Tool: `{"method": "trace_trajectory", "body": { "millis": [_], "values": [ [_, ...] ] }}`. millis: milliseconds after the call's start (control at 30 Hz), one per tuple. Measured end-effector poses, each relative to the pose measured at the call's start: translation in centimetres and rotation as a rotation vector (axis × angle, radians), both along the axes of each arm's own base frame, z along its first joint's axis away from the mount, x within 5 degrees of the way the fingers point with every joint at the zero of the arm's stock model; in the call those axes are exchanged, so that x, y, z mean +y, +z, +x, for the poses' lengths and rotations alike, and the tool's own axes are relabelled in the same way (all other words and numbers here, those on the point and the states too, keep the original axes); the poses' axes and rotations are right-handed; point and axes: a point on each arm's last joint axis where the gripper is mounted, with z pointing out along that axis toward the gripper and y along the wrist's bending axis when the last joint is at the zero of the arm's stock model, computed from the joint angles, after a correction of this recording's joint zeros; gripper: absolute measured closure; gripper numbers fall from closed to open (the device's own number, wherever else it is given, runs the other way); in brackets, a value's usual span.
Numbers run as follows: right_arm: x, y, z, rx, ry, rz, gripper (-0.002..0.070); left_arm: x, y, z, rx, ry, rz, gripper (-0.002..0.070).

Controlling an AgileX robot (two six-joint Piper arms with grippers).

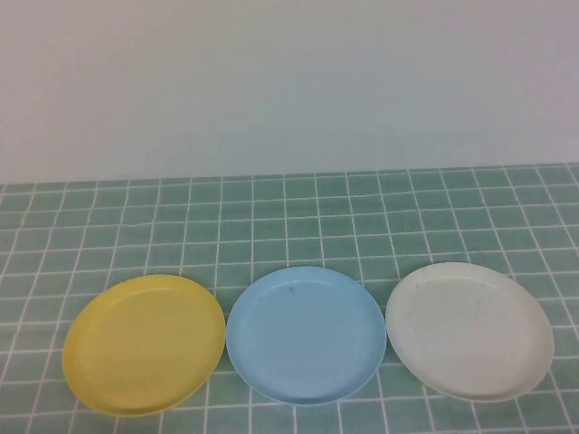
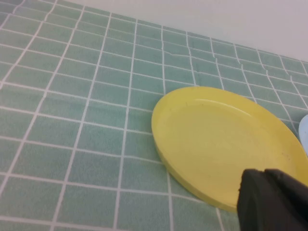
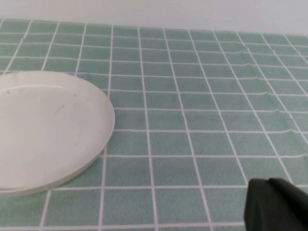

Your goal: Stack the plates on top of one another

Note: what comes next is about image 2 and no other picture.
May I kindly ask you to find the green checked tablecloth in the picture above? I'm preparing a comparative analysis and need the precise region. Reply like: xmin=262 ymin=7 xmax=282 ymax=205
xmin=0 ymin=0 xmax=308 ymax=231

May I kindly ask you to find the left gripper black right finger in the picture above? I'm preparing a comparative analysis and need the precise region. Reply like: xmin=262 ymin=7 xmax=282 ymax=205
xmin=264 ymin=167 xmax=308 ymax=231

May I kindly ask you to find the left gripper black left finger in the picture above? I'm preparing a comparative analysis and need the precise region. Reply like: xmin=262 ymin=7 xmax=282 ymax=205
xmin=237 ymin=168 xmax=289 ymax=231

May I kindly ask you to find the light blue plastic plate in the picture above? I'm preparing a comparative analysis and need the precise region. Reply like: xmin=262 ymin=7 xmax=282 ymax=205
xmin=298 ymin=115 xmax=308 ymax=154

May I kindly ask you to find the yellow plastic plate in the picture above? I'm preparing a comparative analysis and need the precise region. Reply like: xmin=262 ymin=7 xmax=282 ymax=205
xmin=151 ymin=86 xmax=308 ymax=214

